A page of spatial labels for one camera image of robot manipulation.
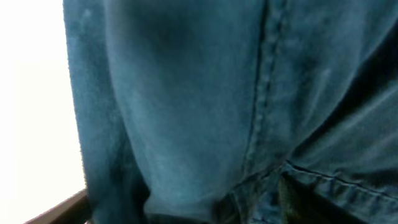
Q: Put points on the navy blue shorts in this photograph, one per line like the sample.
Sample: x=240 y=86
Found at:
x=189 y=111

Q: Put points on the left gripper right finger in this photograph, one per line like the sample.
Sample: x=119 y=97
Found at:
x=299 y=205

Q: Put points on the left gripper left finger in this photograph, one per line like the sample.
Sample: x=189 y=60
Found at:
x=74 y=210

